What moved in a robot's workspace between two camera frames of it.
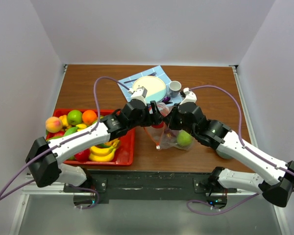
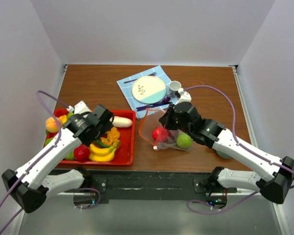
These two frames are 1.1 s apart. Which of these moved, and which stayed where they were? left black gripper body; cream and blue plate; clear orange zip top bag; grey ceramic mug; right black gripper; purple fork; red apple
Moved: clear orange zip top bag; red apple; left black gripper body
Stayed: grey ceramic mug; purple fork; cream and blue plate; right black gripper
